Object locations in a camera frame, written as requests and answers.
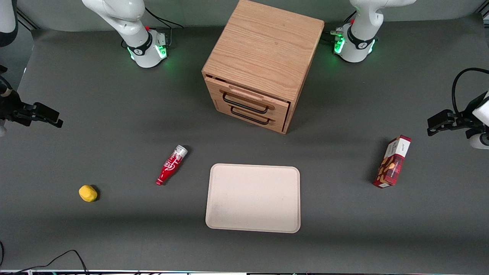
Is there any beige rectangular tray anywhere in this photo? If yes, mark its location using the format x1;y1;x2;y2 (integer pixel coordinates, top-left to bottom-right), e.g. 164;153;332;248
205;163;301;234

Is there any black right base cable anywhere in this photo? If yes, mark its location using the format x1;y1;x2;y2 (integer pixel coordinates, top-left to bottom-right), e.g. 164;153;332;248
144;7;184;45

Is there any wooden drawer with black handle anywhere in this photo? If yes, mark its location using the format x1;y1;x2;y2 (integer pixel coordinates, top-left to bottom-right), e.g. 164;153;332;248
205;75;291;120

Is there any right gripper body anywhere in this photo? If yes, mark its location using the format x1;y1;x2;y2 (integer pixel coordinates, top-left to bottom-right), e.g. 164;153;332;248
0;89;37;127

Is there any long black drawer handle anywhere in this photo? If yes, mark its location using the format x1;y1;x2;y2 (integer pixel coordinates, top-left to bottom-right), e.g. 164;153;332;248
222;92;269;115

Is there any wooden drawer with short handle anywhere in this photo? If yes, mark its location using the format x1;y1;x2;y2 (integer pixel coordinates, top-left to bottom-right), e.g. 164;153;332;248
212;100;288;134

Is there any yellow lemon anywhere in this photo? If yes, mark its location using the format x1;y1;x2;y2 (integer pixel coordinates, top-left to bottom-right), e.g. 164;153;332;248
79;185;98;202

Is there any red cookie box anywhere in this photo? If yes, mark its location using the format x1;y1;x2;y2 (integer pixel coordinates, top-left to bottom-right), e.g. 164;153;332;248
373;135;412;189

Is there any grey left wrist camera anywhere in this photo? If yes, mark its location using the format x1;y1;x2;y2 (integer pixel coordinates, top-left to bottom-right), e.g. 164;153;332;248
467;129;489;150

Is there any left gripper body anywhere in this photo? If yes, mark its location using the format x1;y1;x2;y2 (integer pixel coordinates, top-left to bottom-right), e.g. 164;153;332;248
453;91;489;131

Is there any black cable at table edge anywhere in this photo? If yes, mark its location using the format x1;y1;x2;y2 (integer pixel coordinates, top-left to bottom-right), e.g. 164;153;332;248
0;250;90;275

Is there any red ketchup bottle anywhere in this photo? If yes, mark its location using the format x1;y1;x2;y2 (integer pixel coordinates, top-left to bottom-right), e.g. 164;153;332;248
155;145;188;186

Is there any wooden drawer cabinet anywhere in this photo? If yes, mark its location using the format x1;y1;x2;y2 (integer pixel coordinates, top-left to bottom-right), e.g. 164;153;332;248
202;0;325;135

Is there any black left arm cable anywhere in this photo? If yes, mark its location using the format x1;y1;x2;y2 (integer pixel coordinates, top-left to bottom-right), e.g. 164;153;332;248
452;68;489;115

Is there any short black drawer handle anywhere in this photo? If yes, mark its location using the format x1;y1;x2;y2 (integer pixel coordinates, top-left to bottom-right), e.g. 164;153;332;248
230;107;270;126

